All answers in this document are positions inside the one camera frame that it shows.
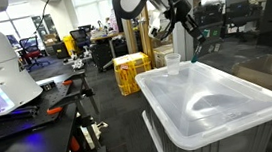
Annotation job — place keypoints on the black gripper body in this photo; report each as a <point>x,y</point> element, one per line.
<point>181,6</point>

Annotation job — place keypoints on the teal marker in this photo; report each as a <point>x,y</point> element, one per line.
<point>193,59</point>

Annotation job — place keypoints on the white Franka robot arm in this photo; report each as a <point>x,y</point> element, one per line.
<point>1,65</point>

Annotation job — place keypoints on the clear plastic cup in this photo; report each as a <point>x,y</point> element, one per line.
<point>173,65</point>

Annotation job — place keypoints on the black shelf cabinet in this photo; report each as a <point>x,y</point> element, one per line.
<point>212,18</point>

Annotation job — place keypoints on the beige labelled carton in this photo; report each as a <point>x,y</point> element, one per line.
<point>159,55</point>

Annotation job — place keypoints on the translucent white plastic bin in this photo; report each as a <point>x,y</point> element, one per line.
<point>211,95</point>

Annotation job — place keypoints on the large open cardboard box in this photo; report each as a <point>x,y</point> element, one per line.
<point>259,70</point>

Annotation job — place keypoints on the yellow plastic crate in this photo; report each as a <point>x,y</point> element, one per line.
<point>130,73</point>

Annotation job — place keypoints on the wooden office desk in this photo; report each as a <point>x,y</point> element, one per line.
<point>105,36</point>

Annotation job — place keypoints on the black rolling cabinet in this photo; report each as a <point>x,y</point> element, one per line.
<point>102,55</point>

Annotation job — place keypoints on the grey ribbed plastic crate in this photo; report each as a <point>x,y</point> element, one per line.
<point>243,146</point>

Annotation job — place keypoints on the yellow waste bin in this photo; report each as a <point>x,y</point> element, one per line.
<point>69,45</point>

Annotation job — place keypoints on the black storage box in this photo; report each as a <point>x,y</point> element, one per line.
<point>60,50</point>

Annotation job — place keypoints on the white power strip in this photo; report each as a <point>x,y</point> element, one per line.
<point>94,132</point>

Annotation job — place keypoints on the red office chair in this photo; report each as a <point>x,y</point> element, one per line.
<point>30,52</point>

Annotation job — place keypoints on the grey metal door frame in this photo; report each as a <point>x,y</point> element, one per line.
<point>182,49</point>

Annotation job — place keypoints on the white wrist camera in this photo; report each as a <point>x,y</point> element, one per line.
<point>154,27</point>

